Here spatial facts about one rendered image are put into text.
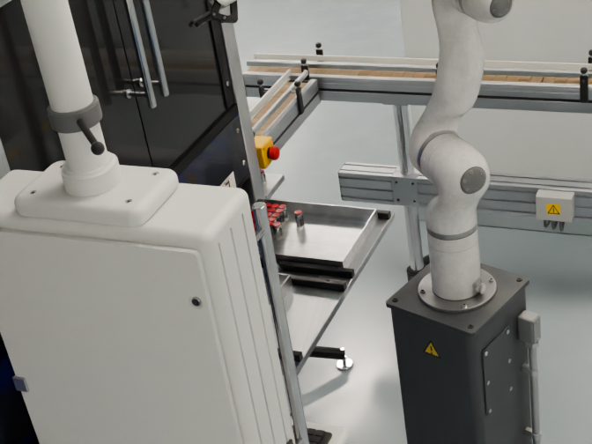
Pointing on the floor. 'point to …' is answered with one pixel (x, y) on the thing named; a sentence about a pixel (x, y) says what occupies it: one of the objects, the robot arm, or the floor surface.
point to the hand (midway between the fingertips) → (181, 1)
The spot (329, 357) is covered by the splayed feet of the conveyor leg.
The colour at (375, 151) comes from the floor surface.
